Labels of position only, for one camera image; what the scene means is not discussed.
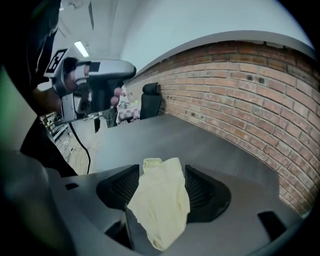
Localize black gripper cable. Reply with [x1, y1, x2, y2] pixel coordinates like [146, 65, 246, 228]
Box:
[67, 121, 91, 175]

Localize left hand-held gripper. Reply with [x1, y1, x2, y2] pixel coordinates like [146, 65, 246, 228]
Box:
[43, 48, 138, 123]

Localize cream clothes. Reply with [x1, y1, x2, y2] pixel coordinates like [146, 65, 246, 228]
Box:
[126, 156, 191, 252]

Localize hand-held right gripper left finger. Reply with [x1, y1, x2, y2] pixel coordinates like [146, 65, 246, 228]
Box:
[96, 164, 140, 213]

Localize ceiling light panel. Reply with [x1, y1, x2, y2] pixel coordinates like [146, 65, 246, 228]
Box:
[73, 40, 90, 58]

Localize person's left hand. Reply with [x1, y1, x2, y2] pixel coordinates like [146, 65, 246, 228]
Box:
[110, 86, 125, 107]

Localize person's body in black clothing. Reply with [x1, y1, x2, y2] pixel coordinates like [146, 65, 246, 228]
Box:
[2, 0, 79, 178]

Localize black high-back office chair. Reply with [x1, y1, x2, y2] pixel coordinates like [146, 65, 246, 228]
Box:
[139, 81, 164, 120]

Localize person's left forearm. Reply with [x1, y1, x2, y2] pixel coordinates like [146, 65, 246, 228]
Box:
[32, 86, 63, 118]

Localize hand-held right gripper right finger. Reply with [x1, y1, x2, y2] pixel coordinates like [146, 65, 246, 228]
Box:
[184, 164, 232, 224]

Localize dark grey table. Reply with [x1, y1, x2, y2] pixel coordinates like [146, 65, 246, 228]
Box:
[93, 113, 281, 201]

